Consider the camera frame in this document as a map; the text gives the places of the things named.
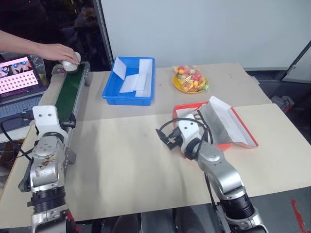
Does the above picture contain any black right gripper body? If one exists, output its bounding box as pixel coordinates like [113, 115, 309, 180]
[167, 128, 183, 150]

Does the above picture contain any white shoe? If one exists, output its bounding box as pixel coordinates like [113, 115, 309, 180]
[60, 51, 82, 74]

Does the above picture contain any orange shoebox with hinged lid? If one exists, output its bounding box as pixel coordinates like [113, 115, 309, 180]
[172, 95, 259, 152]

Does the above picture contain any person's bare hand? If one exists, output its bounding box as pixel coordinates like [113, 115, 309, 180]
[36, 43, 80, 66]

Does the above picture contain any yellow plate of candies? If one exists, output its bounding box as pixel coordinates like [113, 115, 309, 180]
[172, 64, 211, 93]

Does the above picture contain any blue plastic bin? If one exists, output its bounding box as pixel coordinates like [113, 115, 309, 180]
[102, 56, 156, 106]

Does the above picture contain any grey black device on floor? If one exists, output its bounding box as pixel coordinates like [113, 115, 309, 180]
[271, 95, 295, 112]

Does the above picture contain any clear plastic bag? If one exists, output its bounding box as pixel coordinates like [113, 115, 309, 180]
[30, 55, 48, 86]

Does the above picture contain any laptop with pink screen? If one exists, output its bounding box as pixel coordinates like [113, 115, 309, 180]
[0, 55, 50, 136]

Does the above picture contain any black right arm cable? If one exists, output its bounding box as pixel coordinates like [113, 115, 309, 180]
[159, 117, 214, 161]

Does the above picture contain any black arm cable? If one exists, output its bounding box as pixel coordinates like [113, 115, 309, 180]
[159, 117, 214, 161]
[0, 117, 34, 161]

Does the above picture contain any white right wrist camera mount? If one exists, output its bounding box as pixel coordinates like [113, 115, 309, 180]
[176, 118, 204, 154]

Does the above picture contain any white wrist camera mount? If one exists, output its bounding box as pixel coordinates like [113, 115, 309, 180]
[32, 105, 61, 133]
[176, 118, 204, 154]

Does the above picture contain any green conveyor belt silver frame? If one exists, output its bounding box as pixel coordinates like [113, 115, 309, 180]
[38, 61, 91, 171]

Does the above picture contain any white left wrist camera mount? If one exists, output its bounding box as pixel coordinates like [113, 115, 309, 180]
[32, 105, 61, 133]

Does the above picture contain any aluminium frame post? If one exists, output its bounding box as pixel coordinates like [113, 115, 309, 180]
[94, 0, 114, 71]

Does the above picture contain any grey metal frame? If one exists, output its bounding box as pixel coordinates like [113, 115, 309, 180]
[281, 40, 311, 84]

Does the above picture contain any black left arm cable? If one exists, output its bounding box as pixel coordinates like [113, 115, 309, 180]
[0, 117, 34, 161]

